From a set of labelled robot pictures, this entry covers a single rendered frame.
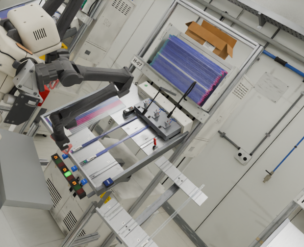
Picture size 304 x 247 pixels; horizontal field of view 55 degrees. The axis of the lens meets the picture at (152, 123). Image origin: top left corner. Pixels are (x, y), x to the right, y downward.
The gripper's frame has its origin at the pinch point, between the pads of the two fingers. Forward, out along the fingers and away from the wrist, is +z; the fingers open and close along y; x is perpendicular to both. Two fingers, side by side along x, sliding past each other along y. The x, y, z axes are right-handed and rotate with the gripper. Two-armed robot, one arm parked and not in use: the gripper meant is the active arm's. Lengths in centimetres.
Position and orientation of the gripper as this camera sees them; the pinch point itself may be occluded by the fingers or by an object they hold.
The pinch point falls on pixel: (63, 147)
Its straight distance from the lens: 177.9
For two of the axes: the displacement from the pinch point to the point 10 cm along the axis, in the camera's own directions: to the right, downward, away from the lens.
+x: -7.7, 4.3, -4.7
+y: -6.3, -5.9, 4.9
